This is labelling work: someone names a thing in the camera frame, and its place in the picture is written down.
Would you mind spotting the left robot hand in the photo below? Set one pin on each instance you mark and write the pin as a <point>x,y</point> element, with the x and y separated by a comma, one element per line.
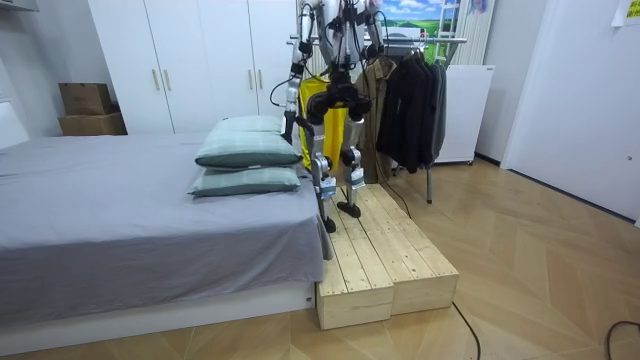
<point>289,127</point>

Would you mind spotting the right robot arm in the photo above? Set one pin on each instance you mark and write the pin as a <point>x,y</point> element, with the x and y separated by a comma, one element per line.
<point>374,30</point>

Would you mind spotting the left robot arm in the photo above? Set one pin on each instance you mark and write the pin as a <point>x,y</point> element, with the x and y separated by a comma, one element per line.
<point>292,95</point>

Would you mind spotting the green checked pillow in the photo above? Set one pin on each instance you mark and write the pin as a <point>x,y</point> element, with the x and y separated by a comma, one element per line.
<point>245,181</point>
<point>247,145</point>

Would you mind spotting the yellow garment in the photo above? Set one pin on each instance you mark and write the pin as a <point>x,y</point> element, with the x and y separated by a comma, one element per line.
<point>334,135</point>

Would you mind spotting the robot legs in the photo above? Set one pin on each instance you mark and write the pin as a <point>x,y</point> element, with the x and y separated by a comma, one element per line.
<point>320,172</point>

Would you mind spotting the olive jacket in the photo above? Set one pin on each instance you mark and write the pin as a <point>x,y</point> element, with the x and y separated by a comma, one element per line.
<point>376,135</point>

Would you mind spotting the robot body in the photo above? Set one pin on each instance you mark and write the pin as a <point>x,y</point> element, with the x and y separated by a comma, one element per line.
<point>345,35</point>

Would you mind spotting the white wardrobe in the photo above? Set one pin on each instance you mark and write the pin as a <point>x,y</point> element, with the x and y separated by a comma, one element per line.
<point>200,60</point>

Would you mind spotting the black jacket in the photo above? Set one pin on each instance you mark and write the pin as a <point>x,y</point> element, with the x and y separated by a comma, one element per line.
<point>407,115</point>

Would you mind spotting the metal clothes rack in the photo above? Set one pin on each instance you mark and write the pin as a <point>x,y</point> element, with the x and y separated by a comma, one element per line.
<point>429,185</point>

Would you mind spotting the grey garment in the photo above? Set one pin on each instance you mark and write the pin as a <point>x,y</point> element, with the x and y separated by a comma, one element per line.
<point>440,110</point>

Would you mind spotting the wooden platform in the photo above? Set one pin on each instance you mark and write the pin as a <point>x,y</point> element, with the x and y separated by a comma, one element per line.
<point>415,270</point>
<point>355,280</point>

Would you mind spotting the white cabinet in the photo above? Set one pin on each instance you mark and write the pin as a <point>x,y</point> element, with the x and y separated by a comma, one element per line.
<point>465,115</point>

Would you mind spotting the white ladder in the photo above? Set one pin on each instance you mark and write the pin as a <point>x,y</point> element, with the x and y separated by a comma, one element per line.
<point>446,25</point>

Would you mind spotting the grey bed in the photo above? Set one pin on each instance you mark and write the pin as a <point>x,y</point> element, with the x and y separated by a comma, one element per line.
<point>125,220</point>

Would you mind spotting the cardboard box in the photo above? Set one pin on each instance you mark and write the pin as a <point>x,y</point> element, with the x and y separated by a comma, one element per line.
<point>92,125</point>
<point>85,98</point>

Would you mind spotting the white door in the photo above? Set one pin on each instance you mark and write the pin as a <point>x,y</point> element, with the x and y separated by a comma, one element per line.
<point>575,100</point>

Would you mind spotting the yellow paper note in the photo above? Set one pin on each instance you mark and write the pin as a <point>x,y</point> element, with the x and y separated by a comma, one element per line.
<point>627,12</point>

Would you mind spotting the landscape wall poster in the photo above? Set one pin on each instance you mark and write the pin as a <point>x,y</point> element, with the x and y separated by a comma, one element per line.
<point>415,17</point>

